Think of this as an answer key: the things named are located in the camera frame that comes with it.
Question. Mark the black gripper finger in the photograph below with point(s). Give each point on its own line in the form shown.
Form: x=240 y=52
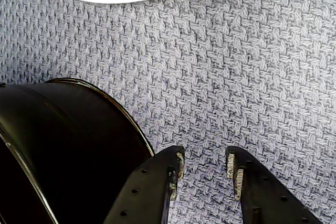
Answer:
x=262 y=197
x=147 y=195

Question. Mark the black metal bucket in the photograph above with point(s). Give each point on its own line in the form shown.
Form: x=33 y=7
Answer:
x=65 y=142

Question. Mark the blue woven cloth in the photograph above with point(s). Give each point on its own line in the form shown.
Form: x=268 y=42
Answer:
x=236 y=64

